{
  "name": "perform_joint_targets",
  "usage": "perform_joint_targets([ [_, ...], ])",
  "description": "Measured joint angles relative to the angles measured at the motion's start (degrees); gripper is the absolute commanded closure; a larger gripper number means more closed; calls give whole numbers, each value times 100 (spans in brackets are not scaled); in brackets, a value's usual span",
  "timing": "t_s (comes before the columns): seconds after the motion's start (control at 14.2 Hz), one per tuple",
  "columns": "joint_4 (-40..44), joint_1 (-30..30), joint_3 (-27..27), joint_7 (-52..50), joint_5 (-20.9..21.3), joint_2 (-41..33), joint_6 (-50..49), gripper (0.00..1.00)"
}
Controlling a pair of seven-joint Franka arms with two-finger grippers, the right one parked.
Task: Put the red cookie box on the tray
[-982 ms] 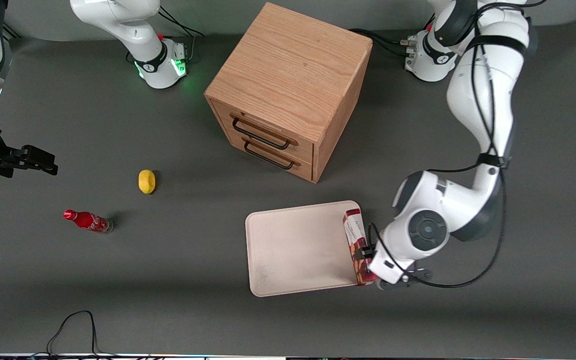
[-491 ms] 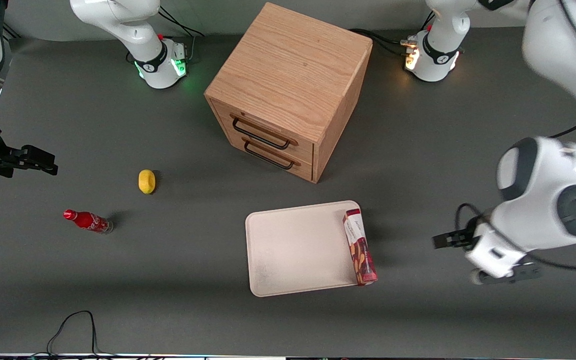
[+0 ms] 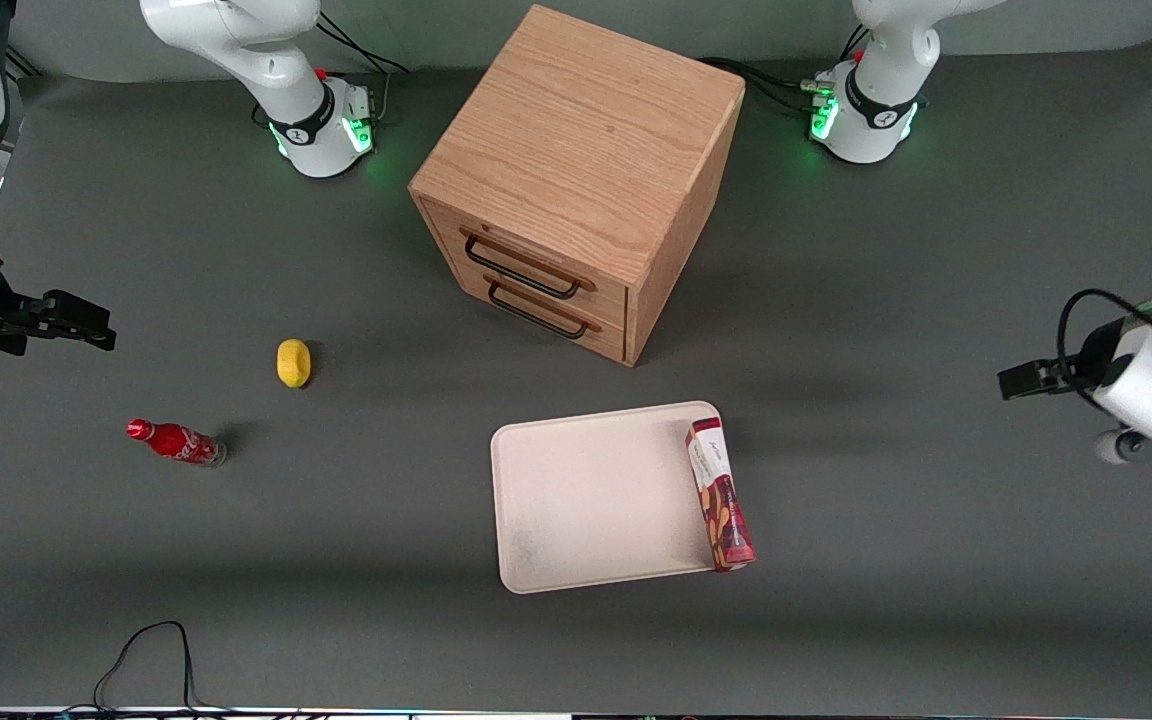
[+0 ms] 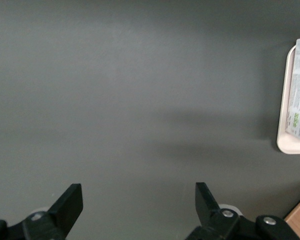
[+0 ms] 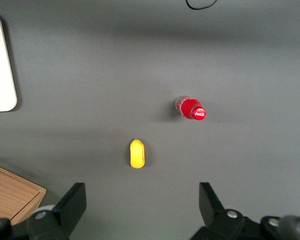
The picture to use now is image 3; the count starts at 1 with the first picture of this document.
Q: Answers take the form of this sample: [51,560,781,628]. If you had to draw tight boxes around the red cookie box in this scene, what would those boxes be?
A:
[685,416,757,574]

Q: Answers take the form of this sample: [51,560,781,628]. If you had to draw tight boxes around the beige rectangular tray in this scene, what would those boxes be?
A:
[490,401,745,595]

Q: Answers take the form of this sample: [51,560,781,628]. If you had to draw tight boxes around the red cola bottle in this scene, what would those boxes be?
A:
[126,418,228,468]

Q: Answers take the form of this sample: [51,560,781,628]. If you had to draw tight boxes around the yellow lemon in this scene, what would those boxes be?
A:
[277,339,312,389]

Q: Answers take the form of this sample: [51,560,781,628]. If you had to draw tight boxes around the black looped table cable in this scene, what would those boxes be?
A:
[64,621,237,717]

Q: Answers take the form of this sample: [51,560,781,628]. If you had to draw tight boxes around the black arm base cables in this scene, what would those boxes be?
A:
[698,28,872,117]
[314,10,409,129]

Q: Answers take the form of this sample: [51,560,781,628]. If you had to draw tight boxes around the black wire drawer handle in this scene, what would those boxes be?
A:
[483,272,603,341]
[462,228,598,301]

